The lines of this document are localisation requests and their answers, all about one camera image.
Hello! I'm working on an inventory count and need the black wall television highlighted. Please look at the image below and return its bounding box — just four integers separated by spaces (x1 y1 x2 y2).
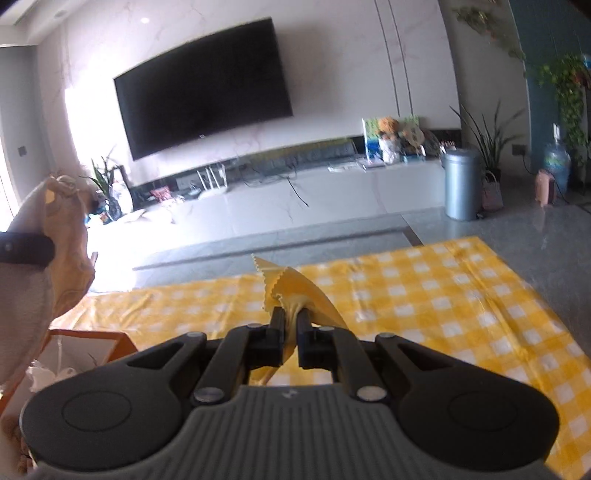
113 17 294 161

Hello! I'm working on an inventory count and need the cream printed cloth bag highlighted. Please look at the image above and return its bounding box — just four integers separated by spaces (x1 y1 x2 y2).
0 173 95 384

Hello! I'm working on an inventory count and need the green blue picture book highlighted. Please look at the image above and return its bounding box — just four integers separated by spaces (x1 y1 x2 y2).
362 116 384 160

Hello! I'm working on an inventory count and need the black cable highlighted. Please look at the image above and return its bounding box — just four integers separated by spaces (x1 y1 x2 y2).
242 159 310 208

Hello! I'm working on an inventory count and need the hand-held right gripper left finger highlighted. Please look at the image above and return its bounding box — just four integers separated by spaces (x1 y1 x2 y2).
127 305 286 406

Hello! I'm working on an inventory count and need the yellow checkered tablecloth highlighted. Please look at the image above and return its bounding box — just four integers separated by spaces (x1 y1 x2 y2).
51 235 591 480

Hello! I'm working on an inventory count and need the leafy pothos plant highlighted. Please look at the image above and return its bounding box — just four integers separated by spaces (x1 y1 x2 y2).
526 54 591 169

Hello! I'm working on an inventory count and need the green plant in glass vase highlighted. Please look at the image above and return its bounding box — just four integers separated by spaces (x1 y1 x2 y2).
78 148 125 222

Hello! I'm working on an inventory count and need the hanging vine plant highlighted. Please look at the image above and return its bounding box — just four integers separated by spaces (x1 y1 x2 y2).
452 4 527 63

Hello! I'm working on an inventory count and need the white marble television console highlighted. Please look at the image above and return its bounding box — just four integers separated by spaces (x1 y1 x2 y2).
92 159 448 259

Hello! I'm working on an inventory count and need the white woven bag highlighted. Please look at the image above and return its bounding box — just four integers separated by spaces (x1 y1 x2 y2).
480 171 504 210

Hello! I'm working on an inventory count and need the yellow zigzag-edged cloth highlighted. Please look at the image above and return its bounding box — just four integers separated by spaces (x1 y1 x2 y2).
249 253 347 386

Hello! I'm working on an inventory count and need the round paper fan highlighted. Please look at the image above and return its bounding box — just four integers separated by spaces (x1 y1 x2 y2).
399 124 426 149

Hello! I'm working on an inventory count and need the white router with antennas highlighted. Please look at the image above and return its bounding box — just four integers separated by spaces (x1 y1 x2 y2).
196 164 229 197

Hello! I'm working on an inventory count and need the long-leaved potted plant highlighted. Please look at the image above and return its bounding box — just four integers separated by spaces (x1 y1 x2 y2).
450 99 527 185

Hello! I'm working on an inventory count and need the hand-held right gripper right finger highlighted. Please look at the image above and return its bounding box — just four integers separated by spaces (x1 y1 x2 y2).
297 310 458 403

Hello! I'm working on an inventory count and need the pink space heater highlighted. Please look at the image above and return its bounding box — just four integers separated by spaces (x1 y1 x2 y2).
534 170 558 206

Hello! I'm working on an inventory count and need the blue water bottle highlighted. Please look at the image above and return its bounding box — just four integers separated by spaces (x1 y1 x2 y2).
542 124 572 195

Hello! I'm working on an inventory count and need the silver metal trash can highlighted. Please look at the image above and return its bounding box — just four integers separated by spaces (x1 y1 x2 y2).
441 148 483 221

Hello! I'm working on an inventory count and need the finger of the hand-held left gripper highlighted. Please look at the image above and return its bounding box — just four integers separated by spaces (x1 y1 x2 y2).
0 233 56 267

